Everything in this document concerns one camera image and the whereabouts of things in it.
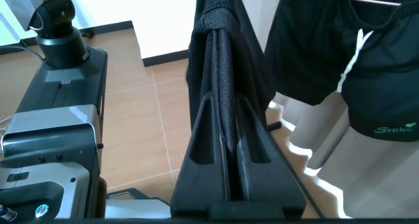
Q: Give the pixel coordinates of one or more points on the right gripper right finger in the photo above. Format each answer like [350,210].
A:
[271,184]

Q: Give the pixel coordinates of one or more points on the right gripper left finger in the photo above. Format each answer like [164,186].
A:
[196,184]

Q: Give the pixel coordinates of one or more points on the black mesh sleeveless shirt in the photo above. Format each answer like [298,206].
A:
[222,70]

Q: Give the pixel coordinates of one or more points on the black shorts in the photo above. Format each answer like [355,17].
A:
[311,53]

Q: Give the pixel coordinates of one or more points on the pink clothes hanger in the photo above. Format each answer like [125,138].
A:
[373,1]

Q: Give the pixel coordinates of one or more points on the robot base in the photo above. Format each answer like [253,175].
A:
[65,86]

